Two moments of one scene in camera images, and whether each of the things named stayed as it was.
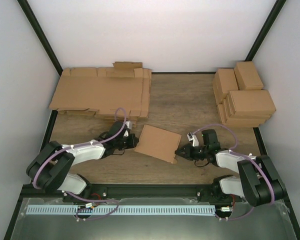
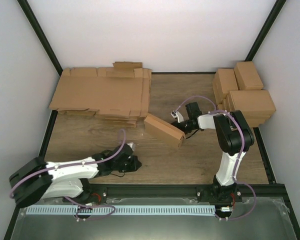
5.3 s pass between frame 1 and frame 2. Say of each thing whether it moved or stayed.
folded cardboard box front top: stayed
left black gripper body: moved
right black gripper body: moved
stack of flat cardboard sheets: stayed
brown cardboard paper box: moved
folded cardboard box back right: stayed
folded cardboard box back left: stayed
